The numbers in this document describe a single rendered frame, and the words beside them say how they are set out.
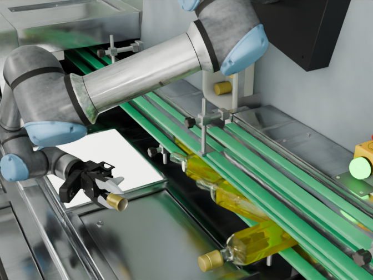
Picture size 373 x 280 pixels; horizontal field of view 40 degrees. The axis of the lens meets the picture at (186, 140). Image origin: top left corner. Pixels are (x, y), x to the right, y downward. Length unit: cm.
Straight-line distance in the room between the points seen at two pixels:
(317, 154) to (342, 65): 21
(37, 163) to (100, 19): 79
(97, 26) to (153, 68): 103
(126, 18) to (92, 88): 107
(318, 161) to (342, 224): 20
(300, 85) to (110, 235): 63
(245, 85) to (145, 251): 52
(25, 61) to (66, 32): 94
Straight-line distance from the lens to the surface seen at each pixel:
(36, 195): 162
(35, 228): 152
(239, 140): 130
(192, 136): 151
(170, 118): 163
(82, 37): 207
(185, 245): 137
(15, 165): 144
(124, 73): 107
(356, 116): 123
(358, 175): 111
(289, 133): 130
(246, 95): 146
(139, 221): 145
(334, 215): 106
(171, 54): 107
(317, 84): 130
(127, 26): 213
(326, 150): 125
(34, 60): 112
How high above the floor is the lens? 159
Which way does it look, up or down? 25 degrees down
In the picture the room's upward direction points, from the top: 105 degrees counter-clockwise
